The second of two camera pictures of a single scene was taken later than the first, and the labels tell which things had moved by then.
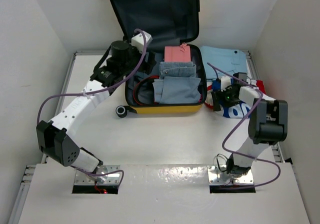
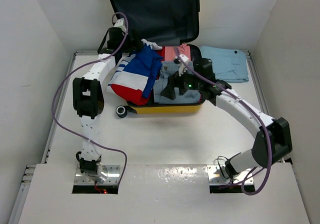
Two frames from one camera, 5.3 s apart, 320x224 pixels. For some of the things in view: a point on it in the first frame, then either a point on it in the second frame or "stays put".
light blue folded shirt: x=230 y=60 stays put
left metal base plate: x=82 y=178 stays put
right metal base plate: x=218 y=175 stays put
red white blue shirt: x=239 y=110 -> x=133 y=77
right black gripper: x=225 y=104 -> x=172 y=82
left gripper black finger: x=150 y=62 -> x=136 y=43
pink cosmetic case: x=181 y=53 stays put
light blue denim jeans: x=178 y=83 stays put
